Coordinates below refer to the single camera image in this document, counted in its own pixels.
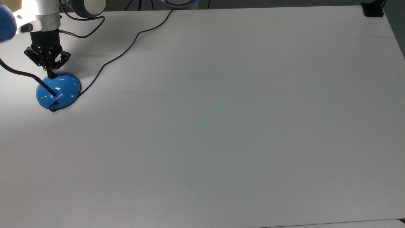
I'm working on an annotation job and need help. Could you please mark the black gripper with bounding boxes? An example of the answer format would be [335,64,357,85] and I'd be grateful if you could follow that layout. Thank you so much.
[24,29,71,79]

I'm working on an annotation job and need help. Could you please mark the blue desk lamp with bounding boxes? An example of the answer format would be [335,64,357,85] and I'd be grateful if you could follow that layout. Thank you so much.
[0,4,81,112]

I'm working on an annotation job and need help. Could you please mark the beige wooden furniture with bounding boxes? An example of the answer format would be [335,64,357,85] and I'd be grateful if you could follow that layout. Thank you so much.
[0,0,23,11]

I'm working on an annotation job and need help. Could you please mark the black table clamp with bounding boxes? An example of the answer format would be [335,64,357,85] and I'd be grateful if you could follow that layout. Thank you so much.
[360,0,385,17]

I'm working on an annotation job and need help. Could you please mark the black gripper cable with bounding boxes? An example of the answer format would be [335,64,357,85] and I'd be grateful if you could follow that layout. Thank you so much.
[59,0,106,39]

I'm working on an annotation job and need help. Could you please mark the black lamp power cable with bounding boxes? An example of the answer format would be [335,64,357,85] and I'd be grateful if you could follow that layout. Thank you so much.
[49,9,174,112]

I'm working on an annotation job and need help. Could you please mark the white robot base blue ring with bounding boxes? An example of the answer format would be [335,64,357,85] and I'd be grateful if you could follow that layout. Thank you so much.
[160,0,200,9]

